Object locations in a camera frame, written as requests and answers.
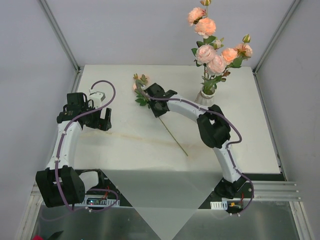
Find peach rose stem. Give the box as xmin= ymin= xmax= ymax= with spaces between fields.
xmin=186 ymin=0 xmax=217 ymax=86
xmin=132 ymin=73 xmax=189 ymax=157
xmin=208 ymin=34 xmax=253 ymax=90

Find pale pink rose stem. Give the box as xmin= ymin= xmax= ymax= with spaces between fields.
xmin=191 ymin=39 xmax=229 ymax=95

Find white wrapping paper sheet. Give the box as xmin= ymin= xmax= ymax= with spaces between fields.
xmin=99 ymin=144 xmax=241 ymax=240

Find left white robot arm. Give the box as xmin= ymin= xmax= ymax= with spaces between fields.
xmin=35 ymin=91 xmax=112 ymax=208

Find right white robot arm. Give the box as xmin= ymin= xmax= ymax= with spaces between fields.
xmin=139 ymin=83 xmax=247 ymax=199

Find white ribbed ceramic vase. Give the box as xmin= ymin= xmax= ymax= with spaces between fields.
xmin=195 ymin=87 xmax=216 ymax=107

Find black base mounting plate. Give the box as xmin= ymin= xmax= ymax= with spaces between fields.
xmin=88 ymin=170 xmax=246 ymax=210

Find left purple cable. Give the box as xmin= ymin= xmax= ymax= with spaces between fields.
xmin=39 ymin=79 xmax=119 ymax=221

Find purple cable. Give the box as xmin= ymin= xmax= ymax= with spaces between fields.
xmin=39 ymin=79 xmax=119 ymax=221
xmin=134 ymin=82 xmax=255 ymax=220

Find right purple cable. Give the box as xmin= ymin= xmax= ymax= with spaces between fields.
xmin=134 ymin=82 xmax=255 ymax=220

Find left white cable duct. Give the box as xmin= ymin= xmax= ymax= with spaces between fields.
xmin=83 ymin=197 xmax=120 ymax=208

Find white cable duct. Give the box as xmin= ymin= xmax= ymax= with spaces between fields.
xmin=210 ymin=200 xmax=243 ymax=211
xmin=83 ymin=197 xmax=120 ymax=208

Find left aluminium frame post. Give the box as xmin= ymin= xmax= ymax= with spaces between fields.
xmin=37 ymin=0 xmax=81 ymax=73

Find aluminium frame post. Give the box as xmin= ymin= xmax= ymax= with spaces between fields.
xmin=252 ymin=0 xmax=303 ymax=76
xmin=37 ymin=0 xmax=81 ymax=73

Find right white cable duct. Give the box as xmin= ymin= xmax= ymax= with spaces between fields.
xmin=210 ymin=200 xmax=243 ymax=211

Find right aluminium frame post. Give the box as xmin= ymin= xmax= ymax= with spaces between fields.
xmin=252 ymin=0 xmax=303 ymax=76

